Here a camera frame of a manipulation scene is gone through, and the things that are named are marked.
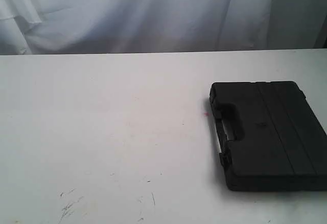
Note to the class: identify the black plastic tool case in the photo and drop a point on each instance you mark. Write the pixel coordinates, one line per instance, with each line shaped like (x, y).
(269, 137)

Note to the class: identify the white backdrop curtain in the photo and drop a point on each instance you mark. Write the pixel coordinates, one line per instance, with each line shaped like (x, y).
(148, 26)

